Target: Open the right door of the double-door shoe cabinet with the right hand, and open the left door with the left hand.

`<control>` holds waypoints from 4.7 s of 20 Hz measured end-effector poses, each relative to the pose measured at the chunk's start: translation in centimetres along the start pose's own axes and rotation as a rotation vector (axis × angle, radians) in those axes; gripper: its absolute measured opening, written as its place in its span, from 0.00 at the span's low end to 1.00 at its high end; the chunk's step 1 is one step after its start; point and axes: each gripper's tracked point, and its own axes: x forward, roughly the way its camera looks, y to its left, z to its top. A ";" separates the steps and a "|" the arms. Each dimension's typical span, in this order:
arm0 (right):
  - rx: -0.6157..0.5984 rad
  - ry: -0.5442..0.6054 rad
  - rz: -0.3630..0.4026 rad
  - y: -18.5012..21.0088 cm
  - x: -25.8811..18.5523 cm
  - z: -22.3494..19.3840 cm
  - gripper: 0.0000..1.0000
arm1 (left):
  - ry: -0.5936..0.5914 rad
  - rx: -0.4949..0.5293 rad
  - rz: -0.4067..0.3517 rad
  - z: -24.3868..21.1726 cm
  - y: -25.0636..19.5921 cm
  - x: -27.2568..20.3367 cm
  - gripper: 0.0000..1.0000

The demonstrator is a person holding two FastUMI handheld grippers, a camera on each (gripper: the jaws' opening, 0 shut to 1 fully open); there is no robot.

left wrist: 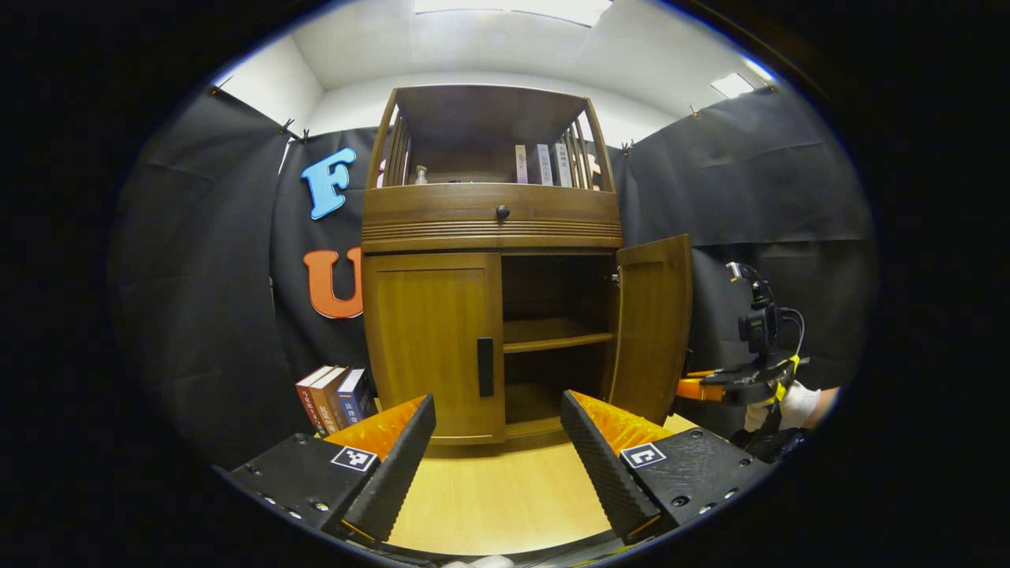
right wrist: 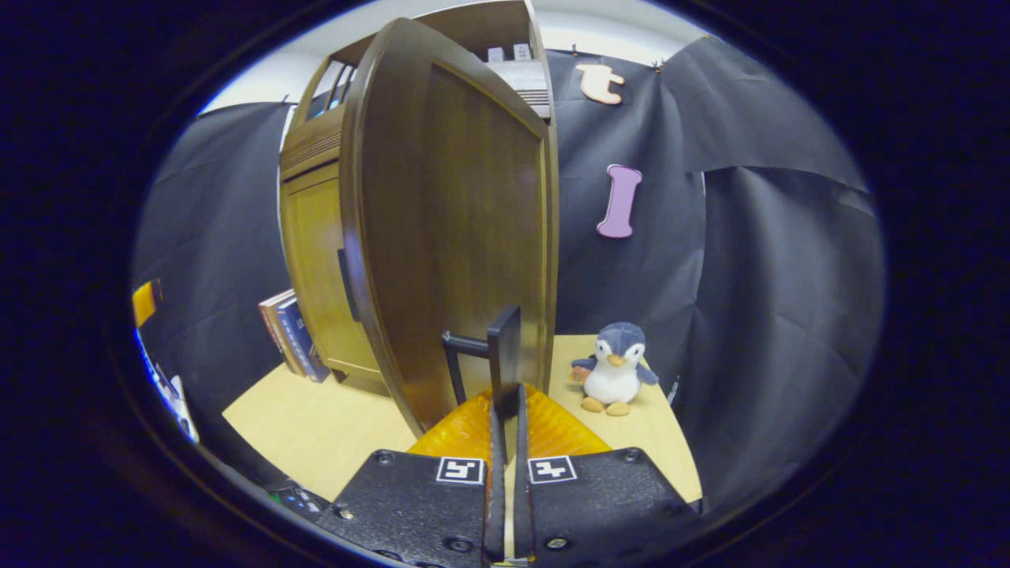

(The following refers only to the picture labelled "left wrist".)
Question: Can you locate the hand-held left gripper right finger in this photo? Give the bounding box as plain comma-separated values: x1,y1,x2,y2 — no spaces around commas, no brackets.
560,389,776,545

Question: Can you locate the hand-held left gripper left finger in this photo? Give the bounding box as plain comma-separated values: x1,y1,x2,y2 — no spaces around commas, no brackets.
227,393,437,545

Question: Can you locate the wooden shoe cabinet door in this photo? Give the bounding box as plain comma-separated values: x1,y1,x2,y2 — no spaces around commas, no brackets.
609,234,694,427
363,252,506,445

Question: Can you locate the black door handle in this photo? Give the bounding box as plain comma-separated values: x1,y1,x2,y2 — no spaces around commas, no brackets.
477,337,496,398

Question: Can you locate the wooden double-door shoe cabinet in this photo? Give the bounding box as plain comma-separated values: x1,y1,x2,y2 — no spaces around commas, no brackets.
361,84,695,447

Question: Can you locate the wooden inner cabinet shelf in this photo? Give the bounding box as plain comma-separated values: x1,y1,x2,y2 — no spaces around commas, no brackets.
503,317,615,354

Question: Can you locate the brown book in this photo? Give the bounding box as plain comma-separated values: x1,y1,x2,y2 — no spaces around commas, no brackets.
309,367,350,433

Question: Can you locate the red book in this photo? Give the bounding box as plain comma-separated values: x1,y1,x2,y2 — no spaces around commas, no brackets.
295,364,336,437

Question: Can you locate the black backdrop cloth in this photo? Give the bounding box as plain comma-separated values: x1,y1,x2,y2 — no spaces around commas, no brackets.
107,83,878,470

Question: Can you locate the large ceiling light panel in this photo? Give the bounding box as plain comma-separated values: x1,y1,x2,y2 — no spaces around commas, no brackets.
414,0,612,26

